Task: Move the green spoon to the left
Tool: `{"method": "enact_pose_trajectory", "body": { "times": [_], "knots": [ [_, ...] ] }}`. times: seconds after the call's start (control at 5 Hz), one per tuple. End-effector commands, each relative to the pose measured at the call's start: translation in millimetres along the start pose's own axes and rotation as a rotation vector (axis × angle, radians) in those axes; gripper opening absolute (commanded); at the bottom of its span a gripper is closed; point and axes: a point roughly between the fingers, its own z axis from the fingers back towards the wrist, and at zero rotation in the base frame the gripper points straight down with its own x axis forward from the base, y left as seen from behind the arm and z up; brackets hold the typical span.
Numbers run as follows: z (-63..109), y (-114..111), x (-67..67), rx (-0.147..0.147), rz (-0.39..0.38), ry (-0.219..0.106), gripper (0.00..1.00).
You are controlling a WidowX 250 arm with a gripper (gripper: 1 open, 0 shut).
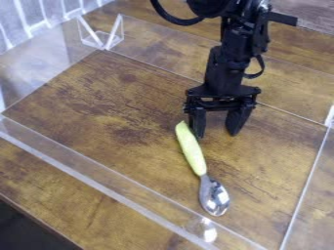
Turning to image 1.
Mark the black bar at table edge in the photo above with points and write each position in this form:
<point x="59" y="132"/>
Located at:
<point x="289" y="20"/>

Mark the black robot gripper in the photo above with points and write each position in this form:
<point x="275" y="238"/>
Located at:
<point x="222" y="92"/>

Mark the clear acrylic triangular bracket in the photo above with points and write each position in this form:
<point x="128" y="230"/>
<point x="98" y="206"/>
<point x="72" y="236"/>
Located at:
<point x="100" y="39"/>

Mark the clear acrylic tray enclosure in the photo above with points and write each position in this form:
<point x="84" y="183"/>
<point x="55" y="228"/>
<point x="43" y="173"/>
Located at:
<point x="109" y="112"/>

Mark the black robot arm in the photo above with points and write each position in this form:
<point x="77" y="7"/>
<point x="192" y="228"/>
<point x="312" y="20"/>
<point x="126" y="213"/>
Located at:
<point x="244" y="42"/>

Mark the green handled metal spoon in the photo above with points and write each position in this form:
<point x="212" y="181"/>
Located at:
<point x="213" y="196"/>

